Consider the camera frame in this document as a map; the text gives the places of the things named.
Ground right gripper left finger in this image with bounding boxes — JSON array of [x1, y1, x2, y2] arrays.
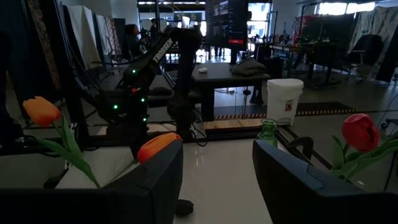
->
[[102, 139, 185, 224]]

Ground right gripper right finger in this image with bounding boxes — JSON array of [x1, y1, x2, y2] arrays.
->
[[252, 139, 398, 224]]

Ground orange artificial tulip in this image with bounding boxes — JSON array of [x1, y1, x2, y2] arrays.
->
[[113, 133, 182, 185], [22, 95, 102, 190]]

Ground pink artificial tulip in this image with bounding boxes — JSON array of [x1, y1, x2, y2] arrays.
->
[[328, 113, 398, 183]]

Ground green textured glass vase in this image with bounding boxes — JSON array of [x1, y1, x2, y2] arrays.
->
[[256, 118, 279, 147]]

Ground black hazard-striped floor mat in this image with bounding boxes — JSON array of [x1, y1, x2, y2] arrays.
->
[[214, 101, 358, 121]]

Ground person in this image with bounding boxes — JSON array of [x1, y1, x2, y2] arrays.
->
[[126, 24, 147, 60], [150, 18, 159, 41]]

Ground grey desk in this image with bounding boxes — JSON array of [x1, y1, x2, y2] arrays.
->
[[191, 62, 271, 123]]

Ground white trash bin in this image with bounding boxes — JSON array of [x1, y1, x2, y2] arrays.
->
[[266, 78, 305, 127]]

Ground white hanging cloth panel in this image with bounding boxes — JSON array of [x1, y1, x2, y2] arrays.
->
[[67, 4, 103, 71]]

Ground grey bag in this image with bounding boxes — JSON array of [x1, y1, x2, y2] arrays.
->
[[230, 58, 267, 77]]

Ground computer monitor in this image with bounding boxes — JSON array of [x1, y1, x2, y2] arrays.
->
[[205, 0, 249, 50]]

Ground black office chair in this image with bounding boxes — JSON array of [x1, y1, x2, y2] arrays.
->
[[346, 34, 385, 82]]

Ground white grey patterned curtain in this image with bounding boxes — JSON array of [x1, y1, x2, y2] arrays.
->
[[348, 6, 398, 80]]

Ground black floor cable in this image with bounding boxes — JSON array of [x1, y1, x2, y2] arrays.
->
[[285, 136, 315, 162]]

